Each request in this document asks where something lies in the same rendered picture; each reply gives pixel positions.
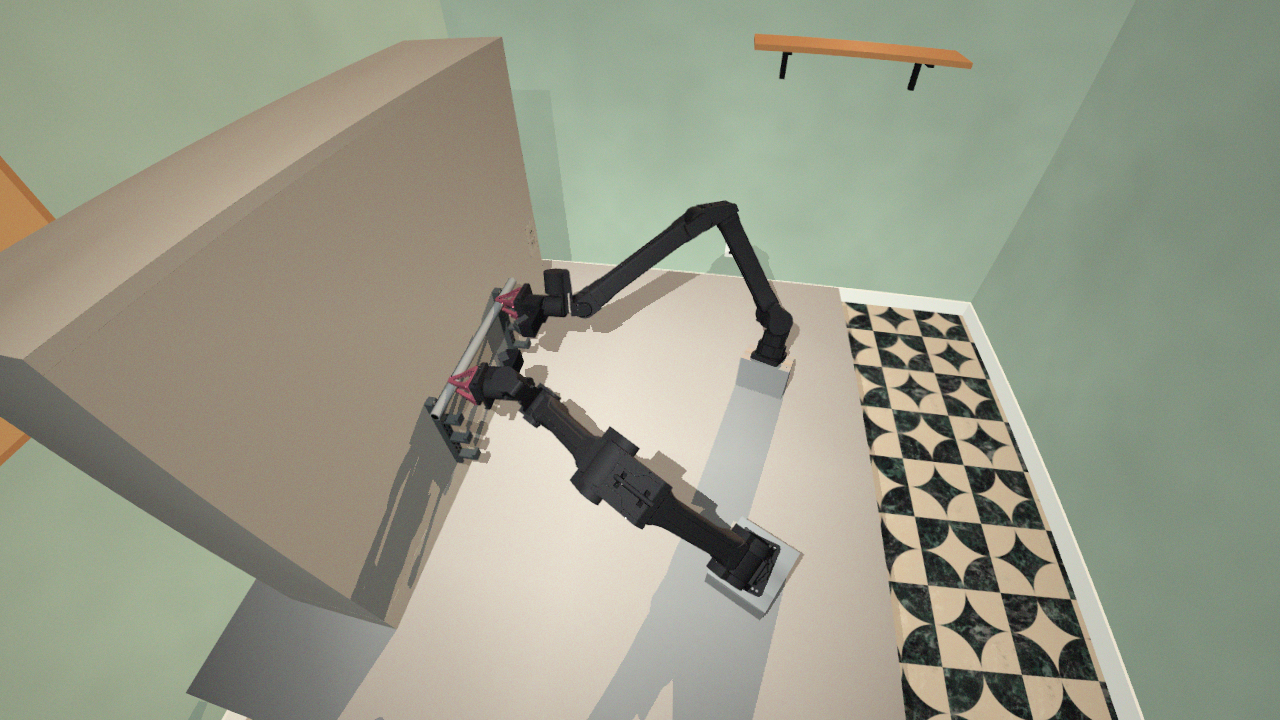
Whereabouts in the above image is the grey metal bar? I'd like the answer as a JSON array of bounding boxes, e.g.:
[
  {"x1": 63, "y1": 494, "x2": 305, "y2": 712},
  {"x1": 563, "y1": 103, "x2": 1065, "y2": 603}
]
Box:
[{"x1": 430, "y1": 278, "x2": 516, "y2": 420}]

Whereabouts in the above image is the tan wall panel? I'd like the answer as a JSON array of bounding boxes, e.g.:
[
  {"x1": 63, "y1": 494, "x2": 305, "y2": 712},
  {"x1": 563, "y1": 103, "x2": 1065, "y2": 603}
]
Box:
[{"x1": 0, "y1": 37, "x2": 547, "y2": 629}]

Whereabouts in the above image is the dark grey wall rack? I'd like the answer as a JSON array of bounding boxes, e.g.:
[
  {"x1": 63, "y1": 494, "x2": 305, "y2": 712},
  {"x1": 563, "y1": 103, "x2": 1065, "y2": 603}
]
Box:
[{"x1": 424, "y1": 288, "x2": 531, "y2": 462}]

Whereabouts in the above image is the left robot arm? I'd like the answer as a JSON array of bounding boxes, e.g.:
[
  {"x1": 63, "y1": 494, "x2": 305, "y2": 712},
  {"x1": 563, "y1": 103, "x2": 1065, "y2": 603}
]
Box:
[{"x1": 485, "y1": 348, "x2": 780, "y2": 597}]

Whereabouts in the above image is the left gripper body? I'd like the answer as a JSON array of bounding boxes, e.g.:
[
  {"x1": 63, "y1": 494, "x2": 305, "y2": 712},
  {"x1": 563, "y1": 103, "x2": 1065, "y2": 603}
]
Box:
[{"x1": 468, "y1": 363, "x2": 508, "y2": 410}]

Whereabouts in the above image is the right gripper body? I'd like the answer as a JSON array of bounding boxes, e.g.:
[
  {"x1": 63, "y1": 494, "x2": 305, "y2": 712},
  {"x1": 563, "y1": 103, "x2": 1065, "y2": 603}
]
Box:
[{"x1": 513, "y1": 283, "x2": 548, "y2": 316}]

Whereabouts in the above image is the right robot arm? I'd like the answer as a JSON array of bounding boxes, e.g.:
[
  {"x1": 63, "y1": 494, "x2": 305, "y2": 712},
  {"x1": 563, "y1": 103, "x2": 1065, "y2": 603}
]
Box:
[{"x1": 513, "y1": 201, "x2": 794, "y2": 366}]

